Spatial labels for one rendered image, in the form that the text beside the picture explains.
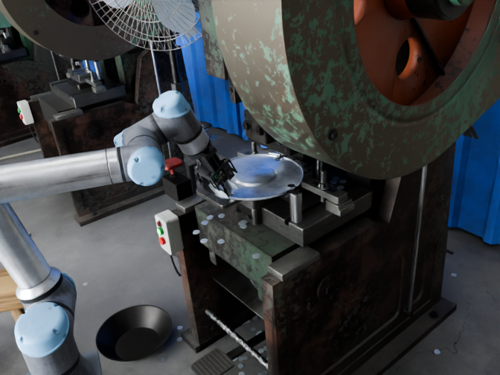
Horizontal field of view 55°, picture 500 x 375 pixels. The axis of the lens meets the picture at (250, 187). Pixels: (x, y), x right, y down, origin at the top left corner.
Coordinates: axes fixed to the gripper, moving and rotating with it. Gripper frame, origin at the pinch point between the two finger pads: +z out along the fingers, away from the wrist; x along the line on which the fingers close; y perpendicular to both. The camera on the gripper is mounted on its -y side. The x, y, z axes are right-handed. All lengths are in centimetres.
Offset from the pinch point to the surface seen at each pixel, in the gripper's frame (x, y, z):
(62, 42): 23, -135, -16
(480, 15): 65, 40, -16
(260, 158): 20.8, -11.9, 11.1
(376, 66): 31, 36, -27
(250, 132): 18.9, -5.7, -4.3
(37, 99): 6, -204, 22
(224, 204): -2.8, 2.2, 0.3
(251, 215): 2.9, 0.0, 13.5
